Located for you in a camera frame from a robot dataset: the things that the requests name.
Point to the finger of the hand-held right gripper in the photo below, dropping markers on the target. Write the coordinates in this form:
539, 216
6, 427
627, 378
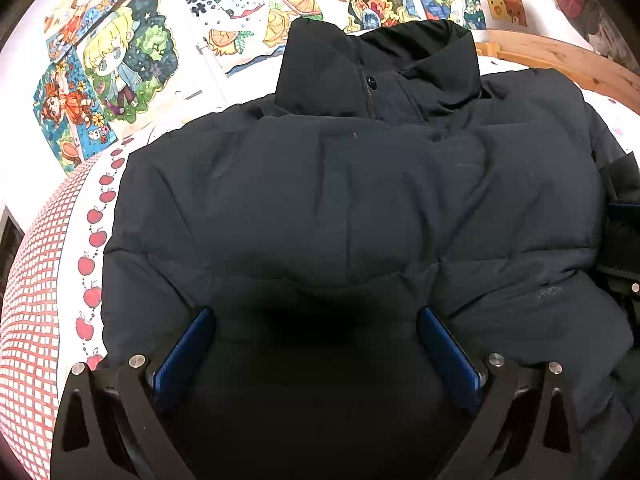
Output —
625, 211

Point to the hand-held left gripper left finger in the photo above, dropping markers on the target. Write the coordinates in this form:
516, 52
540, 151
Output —
182, 355

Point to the orange-haired girl wall drawing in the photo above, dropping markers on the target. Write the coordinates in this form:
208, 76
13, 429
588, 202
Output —
65, 105

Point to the blond child wall drawing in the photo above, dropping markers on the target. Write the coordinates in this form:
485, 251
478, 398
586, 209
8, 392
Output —
115, 60

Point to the black puffer jacket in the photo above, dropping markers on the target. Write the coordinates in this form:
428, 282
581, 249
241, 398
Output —
350, 185

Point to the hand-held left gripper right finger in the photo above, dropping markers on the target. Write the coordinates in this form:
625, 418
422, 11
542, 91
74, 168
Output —
450, 355

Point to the white wall pipe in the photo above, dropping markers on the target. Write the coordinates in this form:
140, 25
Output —
210, 72

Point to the wooden bed frame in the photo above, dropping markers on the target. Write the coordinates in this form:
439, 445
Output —
550, 55

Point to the pink apple print quilt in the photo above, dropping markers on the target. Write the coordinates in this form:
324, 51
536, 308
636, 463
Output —
75, 270

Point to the orange fruit juice wall drawing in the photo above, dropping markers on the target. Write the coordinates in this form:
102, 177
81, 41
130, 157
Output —
240, 0

